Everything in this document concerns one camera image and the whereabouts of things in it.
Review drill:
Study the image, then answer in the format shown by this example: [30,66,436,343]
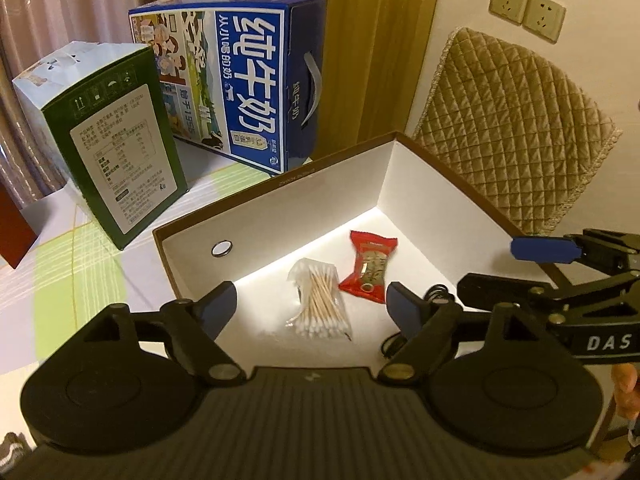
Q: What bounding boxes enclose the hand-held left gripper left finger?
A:
[81,280,246,387]

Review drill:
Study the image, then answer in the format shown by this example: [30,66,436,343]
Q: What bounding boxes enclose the bag of cotton swabs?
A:
[285,258,354,344]

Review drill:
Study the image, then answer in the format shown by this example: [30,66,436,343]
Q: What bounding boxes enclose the blue milk carton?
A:
[128,0,329,177]

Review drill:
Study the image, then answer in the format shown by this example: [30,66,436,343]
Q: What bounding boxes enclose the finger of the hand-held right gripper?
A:
[456,271,640,327]
[509,228,640,274]

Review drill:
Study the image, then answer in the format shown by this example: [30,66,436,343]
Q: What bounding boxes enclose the beige wall socket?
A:
[488,0,530,25]
[522,0,567,44]

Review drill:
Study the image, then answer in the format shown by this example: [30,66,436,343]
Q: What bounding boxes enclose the striped grey socks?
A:
[0,432,26,467]

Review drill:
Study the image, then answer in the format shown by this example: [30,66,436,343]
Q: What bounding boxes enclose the green milk carton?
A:
[12,40,190,251]

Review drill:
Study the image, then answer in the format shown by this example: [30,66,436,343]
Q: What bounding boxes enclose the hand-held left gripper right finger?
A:
[378,281,534,386]

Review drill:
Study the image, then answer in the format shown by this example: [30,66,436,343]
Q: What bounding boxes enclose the beige curtain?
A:
[0,0,182,207]

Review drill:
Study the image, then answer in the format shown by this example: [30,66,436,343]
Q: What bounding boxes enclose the red-brown tall box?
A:
[0,189,37,270]

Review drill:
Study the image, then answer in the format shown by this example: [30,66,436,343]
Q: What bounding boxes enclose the person's right hand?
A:
[612,362,640,419]

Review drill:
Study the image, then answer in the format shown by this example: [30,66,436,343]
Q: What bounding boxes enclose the brown cardboard box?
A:
[152,130,572,362]

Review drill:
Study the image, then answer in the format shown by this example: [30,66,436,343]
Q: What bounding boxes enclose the wooden door panel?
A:
[227,0,446,167]

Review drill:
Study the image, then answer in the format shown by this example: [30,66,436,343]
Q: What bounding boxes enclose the red candy packet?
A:
[338,229,400,305]

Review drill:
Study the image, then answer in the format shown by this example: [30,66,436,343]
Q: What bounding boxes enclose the checked tablecloth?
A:
[0,144,282,463]

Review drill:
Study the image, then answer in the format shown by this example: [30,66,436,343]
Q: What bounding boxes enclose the black cable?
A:
[379,283,459,359]

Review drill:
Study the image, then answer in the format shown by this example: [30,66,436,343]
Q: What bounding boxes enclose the chair with quilted cover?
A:
[412,27,624,236]

